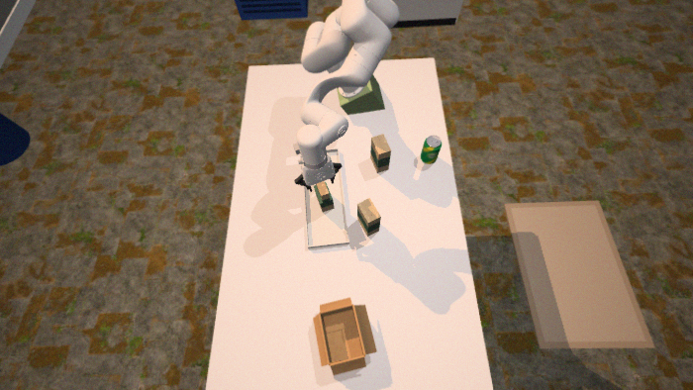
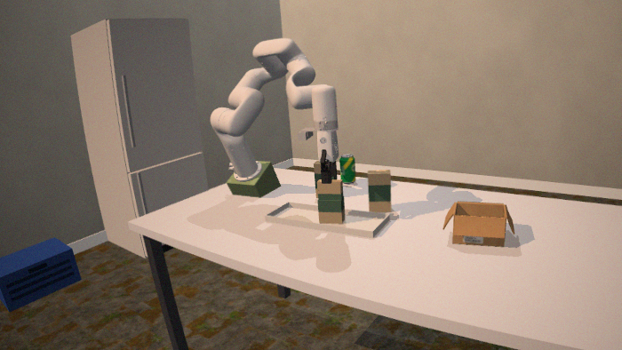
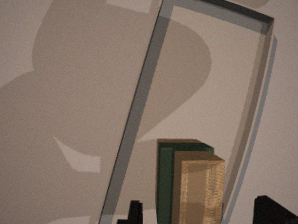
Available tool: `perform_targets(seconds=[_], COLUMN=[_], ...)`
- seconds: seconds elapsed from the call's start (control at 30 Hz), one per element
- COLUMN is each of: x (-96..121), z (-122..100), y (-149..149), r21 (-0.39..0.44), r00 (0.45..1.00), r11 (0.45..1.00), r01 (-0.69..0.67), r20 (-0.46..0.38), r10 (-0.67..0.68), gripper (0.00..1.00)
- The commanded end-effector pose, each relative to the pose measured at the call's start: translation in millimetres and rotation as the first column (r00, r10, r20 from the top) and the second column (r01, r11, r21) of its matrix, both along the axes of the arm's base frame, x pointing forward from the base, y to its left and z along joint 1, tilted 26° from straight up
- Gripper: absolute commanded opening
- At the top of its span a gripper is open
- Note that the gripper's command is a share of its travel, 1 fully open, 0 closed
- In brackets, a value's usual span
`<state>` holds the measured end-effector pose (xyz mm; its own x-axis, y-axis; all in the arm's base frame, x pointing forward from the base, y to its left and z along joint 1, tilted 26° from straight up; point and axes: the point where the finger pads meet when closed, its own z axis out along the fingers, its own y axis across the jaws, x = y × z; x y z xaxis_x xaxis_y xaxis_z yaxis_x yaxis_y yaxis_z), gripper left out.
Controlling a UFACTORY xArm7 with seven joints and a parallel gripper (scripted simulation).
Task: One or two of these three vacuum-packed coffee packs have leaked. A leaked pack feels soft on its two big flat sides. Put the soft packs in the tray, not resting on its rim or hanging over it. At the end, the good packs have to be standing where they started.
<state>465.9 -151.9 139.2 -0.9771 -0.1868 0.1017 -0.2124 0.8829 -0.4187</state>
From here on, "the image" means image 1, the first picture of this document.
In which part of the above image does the green soda can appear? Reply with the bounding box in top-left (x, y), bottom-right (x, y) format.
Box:
top-left (421, 135), bottom-right (442, 164)

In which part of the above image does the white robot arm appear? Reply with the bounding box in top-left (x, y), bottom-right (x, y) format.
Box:
top-left (293, 0), bottom-right (399, 169)

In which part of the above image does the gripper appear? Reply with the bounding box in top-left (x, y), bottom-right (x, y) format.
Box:
top-left (294, 153), bottom-right (342, 192)

